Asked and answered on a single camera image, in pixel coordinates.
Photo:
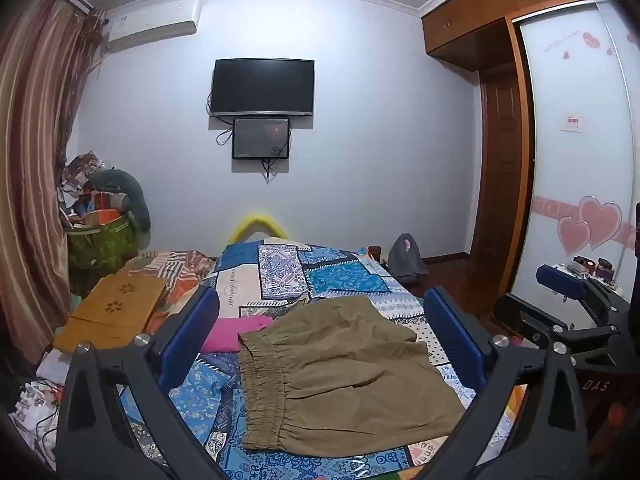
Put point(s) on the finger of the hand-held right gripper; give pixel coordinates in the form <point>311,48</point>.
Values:
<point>522,316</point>
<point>562,280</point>

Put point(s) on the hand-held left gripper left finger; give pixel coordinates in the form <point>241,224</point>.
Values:
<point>200,330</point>

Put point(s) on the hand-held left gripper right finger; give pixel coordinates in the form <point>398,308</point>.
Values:
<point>450,332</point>

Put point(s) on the khaki pants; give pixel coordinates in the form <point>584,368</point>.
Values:
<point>350,375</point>

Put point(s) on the dark jar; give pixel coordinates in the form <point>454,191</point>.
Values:
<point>582,264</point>

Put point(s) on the pink cloth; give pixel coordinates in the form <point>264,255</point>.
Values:
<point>227,335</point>

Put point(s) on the purple jar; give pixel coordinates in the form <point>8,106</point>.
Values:
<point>606,269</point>

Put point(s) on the orange striped blanket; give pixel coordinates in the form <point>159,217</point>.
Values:
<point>182,267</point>

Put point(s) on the grey bag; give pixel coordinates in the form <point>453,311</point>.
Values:
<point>406,260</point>

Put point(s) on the wooden lap table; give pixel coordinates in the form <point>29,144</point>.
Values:
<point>112,310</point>

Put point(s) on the white sliding door with hearts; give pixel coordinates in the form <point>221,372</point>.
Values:
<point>575,185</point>

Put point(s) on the blue patchwork bedsheet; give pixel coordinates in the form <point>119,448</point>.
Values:
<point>345,275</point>

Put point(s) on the yellow foam arch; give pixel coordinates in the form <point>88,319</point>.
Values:
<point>257,219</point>

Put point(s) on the green patterned bag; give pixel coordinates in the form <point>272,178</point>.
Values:
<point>102,245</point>

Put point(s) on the grey plush pillow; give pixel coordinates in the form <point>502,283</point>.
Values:
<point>132,190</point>

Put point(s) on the small red white sticker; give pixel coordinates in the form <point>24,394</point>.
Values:
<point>572,123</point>

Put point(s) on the striped brown curtain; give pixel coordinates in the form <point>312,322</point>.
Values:
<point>35,170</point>

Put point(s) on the wooden wardrobe with white door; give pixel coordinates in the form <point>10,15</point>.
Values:
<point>467,25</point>

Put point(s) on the white air conditioner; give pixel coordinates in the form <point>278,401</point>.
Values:
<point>152,22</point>

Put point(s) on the small black wall screen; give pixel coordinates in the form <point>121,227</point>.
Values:
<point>261,138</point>

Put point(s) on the black wall television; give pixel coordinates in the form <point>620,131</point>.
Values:
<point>262,86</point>

